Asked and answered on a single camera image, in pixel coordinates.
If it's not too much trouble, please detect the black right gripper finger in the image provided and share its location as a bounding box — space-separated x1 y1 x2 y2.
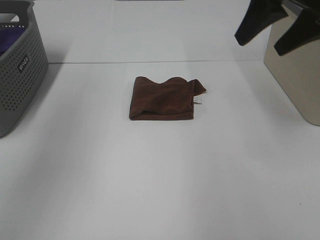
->
274 9 320 56
234 0 288 46

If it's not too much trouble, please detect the brown towel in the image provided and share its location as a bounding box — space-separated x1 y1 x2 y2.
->
128 76 207 121

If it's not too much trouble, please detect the beige plastic basket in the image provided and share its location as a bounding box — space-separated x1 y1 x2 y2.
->
264 0 320 126

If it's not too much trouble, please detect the grey perforated plastic basket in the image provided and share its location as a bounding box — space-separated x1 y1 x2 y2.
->
0 0 49 137

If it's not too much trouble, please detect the purple cloth in basket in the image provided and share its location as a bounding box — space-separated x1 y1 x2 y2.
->
0 27 25 56

